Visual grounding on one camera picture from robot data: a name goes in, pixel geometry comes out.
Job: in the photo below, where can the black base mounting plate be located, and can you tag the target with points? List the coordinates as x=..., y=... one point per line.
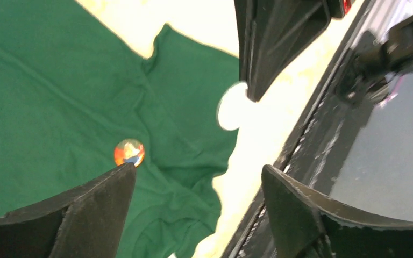
x=252, y=235

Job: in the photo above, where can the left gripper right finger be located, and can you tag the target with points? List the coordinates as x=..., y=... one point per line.
x=307, y=223

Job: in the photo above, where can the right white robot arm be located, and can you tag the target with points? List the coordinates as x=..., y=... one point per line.
x=367, y=67

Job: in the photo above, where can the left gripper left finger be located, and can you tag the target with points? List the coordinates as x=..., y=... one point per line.
x=85, y=221

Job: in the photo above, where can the orange round brooch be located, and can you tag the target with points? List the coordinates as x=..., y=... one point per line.
x=129, y=151

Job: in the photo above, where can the green t-shirt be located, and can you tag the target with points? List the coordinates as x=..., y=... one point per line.
x=71, y=91

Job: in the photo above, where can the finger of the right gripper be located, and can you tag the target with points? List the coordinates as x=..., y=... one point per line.
x=272, y=33

